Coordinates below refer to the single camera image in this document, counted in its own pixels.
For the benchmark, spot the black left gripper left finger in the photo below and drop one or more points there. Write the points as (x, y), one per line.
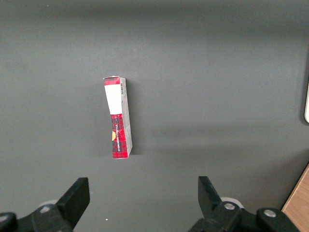
(72, 200)

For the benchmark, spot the wooden two-drawer cabinet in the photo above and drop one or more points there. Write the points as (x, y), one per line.
(299, 207)

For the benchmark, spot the red plaid cardboard box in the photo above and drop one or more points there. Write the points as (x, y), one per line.
(118, 135)

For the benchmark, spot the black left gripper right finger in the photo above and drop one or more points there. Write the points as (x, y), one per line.
(210, 203)

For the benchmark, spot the cream plastic tray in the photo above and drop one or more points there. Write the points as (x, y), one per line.
(307, 101)

